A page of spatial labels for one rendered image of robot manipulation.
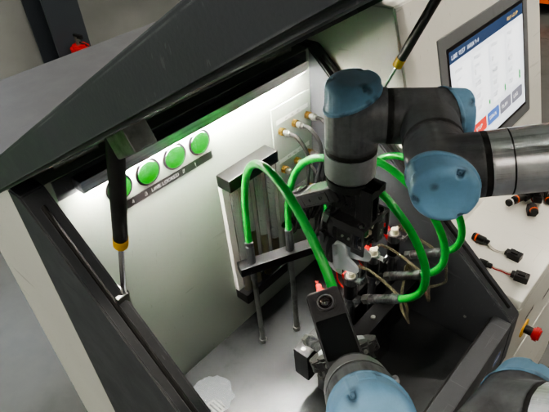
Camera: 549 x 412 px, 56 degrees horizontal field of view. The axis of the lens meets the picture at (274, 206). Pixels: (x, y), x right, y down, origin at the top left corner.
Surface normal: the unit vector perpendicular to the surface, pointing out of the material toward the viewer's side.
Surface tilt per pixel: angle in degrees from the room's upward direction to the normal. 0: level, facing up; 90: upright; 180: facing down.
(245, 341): 0
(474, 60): 76
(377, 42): 90
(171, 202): 90
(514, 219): 0
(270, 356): 0
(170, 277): 90
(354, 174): 90
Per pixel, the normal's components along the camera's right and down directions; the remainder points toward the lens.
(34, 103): -0.07, -0.79
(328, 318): -0.23, -0.56
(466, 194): -0.14, 0.61
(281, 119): 0.74, 0.36
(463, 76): 0.70, 0.17
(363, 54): -0.67, 0.50
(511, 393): -0.62, -0.77
